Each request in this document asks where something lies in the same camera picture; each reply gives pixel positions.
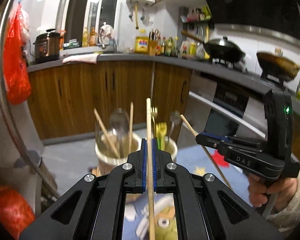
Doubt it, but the wooden chopstick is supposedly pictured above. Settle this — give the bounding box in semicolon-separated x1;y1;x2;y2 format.
94;109;120;157
180;114;232;190
146;98;155;240
128;102;134;154

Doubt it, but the yellow green plastic fork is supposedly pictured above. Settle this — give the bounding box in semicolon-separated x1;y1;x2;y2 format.
158;122;167;151

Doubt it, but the gold fork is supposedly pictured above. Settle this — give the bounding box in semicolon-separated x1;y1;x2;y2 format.
151;107;158;138

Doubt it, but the large silver spoon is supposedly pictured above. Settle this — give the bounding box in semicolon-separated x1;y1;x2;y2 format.
109;108;129;158

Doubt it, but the silver fork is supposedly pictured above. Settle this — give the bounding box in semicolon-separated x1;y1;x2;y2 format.
95;121;104;152

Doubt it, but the person right hand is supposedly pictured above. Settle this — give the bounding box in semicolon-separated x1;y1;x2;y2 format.
248;174;298;212

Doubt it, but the cream ceramic utensil holder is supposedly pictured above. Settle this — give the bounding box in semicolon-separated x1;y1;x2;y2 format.
91;132;178;176

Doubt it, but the blue cartoon cloth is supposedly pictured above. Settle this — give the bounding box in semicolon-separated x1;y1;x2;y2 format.
121;145;253;239

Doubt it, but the built-in oven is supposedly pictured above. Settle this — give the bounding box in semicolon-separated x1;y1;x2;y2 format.
184;71;267;140

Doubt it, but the brown frying pan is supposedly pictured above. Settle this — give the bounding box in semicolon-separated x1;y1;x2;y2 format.
256;51;300;83

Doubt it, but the wooden knife block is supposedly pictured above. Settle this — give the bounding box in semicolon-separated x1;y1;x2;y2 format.
148;40;158;56

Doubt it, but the yellow oil bottle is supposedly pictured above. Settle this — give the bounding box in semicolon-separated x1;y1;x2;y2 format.
134;36;149;54

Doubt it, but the white dish towel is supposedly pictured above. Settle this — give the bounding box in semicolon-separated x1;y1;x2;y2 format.
63;54;99;64

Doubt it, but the black wok with lid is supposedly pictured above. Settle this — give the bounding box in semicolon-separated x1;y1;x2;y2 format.
181;30;245;63

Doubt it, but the metal shelf rack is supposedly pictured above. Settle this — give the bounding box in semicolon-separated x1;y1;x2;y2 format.
0;0;61;205

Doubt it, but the red plastic bag lower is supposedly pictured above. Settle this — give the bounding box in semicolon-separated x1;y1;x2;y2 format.
0;185;36;239

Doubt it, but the electric pressure cooker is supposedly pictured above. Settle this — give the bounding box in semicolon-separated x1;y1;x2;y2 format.
33;29;61;64

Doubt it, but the red plastic bag hanging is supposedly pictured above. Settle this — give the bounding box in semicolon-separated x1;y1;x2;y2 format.
3;4;32;105

